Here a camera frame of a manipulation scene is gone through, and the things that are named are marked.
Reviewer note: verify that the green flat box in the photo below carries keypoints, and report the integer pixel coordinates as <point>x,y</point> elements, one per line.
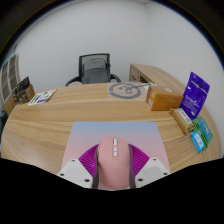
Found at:
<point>204,130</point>

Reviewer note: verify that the pink computer mouse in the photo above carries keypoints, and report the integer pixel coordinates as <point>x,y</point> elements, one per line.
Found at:
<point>113,170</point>

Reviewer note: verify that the small blue box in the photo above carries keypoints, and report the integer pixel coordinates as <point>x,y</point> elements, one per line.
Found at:
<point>197,141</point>

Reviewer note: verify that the purple plastic pouch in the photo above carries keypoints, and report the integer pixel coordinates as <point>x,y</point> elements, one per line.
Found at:
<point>196,95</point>

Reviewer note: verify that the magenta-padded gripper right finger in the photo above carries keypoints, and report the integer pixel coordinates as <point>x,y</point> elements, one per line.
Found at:
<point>151,170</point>

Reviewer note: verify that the wooden side desk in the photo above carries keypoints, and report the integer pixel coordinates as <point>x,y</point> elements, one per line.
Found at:
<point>156,73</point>

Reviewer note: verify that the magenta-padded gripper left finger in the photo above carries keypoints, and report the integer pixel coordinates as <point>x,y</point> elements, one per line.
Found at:
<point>75,171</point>

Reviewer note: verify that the printed white sticker sheet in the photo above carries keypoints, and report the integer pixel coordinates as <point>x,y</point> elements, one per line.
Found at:
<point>42,97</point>

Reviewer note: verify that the wooden shelf cabinet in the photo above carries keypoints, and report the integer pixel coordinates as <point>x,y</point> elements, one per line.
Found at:
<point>8,83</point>

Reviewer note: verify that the black cardboard box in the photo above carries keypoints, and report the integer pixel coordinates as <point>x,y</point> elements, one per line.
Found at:
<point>23,83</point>

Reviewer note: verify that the pink-blue gradient mouse pad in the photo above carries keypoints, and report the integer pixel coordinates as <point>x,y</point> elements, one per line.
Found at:
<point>113,130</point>

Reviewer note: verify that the grey backpack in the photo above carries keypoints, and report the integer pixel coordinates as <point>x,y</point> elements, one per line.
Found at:
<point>96,71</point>

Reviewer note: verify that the small tan cardboard box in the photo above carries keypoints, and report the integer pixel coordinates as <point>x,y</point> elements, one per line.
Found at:
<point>182,120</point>

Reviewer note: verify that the orange cardboard box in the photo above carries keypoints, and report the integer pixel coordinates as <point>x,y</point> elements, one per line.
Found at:
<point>165,99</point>

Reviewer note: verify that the black mesh office chair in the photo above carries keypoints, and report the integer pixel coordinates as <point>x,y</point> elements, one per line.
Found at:
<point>95,56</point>

